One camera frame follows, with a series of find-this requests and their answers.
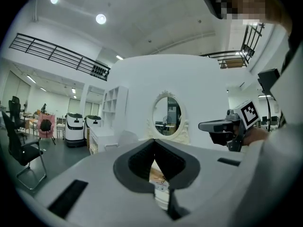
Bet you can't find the black backpack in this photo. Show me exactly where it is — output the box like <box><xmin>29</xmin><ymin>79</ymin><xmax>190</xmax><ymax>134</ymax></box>
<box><xmin>39</xmin><ymin>119</ymin><xmax>53</xmax><ymax>132</ymax></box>

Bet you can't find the short black metal railing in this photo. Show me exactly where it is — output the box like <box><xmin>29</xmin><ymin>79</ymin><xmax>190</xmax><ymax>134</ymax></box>
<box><xmin>201</xmin><ymin>22</ymin><xmax>266</xmax><ymax>70</ymax></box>

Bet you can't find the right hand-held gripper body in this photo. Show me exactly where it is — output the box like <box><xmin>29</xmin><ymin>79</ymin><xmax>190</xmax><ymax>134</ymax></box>
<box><xmin>198</xmin><ymin>100</ymin><xmax>260</xmax><ymax>152</ymax></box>

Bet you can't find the oval white ornate mirror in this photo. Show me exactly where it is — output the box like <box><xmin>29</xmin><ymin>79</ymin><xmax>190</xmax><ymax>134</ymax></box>
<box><xmin>144</xmin><ymin>90</ymin><xmax>191</xmax><ymax>146</ymax></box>

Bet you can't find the black head-worn camera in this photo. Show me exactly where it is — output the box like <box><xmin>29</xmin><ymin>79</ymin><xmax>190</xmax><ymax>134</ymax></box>
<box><xmin>202</xmin><ymin>0</ymin><xmax>224</xmax><ymax>20</ymax></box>

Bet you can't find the white open shelf unit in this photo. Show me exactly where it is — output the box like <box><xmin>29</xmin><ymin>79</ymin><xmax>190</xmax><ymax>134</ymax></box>
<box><xmin>101</xmin><ymin>86</ymin><xmax>129</xmax><ymax>130</ymax></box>

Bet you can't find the white delivery robot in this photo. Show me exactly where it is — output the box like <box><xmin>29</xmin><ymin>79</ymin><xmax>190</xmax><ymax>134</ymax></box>
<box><xmin>65</xmin><ymin>112</ymin><xmax>86</xmax><ymax>148</ymax></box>
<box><xmin>84</xmin><ymin>114</ymin><xmax>102</xmax><ymax>137</ymax></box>

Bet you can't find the black sled-base chair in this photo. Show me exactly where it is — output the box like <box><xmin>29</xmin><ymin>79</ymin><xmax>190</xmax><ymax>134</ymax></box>
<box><xmin>1</xmin><ymin>110</ymin><xmax>47</xmax><ymax>190</ymax></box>

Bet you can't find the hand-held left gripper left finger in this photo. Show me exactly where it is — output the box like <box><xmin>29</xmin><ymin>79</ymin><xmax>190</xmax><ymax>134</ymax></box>
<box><xmin>113</xmin><ymin>138</ymin><xmax>156</xmax><ymax>194</ymax></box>

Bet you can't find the pink chair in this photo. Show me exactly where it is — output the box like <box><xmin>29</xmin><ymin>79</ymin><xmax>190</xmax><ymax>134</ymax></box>
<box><xmin>37</xmin><ymin>112</ymin><xmax>57</xmax><ymax>145</ymax></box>

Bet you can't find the clear plastic paper packet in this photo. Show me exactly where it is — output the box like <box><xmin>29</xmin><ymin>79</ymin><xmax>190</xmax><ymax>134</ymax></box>
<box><xmin>155</xmin><ymin>181</ymin><xmax>170</xmax><ymax>194</ymax></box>

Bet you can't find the person's right hand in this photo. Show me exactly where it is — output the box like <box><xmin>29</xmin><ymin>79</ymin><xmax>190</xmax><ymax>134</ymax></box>
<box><xmin>242</xmin><ymin>126</ymin><xmax>269</xmax><ymax>147</ymax></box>

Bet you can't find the black mesh office chair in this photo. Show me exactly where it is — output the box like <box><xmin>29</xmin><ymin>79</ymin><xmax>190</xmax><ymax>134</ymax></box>
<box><xmin>8</xmin><ymin>96</ymin><xmax>27</xmax><ymax>137</ymax></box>

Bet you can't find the black box device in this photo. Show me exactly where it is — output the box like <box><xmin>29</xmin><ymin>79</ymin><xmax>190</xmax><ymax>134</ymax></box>
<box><xmin>257</xmin><ymin>68</ymin><xmax>281</xmax><ymax>98</ymax></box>

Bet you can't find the long black metal railing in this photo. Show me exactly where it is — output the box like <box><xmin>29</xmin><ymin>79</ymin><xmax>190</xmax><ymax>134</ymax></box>
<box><xmin>9</xmin><ymin>33</ymin><xmax>111</xmax><ymax>81</ymax></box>

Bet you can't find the large wooden white-front drawer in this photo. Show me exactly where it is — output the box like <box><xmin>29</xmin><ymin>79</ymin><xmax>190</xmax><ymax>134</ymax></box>
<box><xmin>148</xmin><ymin>159</ymin><xmax>171</xmax><ymax>210</ymax></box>

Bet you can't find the person's face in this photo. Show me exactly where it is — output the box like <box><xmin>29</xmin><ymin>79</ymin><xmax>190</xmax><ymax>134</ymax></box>
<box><xmin>221</xmin><ymin>0</ymin><xmax>294</xmax><ymax>35</ymax></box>

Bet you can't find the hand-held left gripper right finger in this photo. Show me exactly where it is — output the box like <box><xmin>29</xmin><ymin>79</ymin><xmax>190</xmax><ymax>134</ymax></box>
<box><xmin>153</xmin><ymin>138</ymin><xmax>201</xmax><ymax>190</ymax></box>

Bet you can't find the white cabinet with handle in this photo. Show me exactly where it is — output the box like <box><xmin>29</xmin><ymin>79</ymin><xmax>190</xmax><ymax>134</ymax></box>
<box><xmin>89</xmin><ymin>126</ymin><xmax>119</xmax><ymax>155</ymax></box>

